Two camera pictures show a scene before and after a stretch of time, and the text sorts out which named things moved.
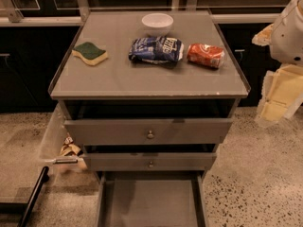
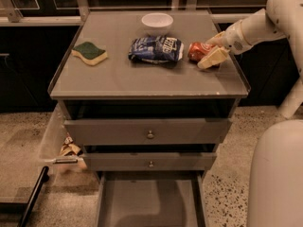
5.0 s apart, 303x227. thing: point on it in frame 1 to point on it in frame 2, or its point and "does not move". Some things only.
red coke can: (204, 55) does not move
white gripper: (288, 38) to (233, 39)
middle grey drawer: (150, 162) does not move
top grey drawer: (150, 131) does not move
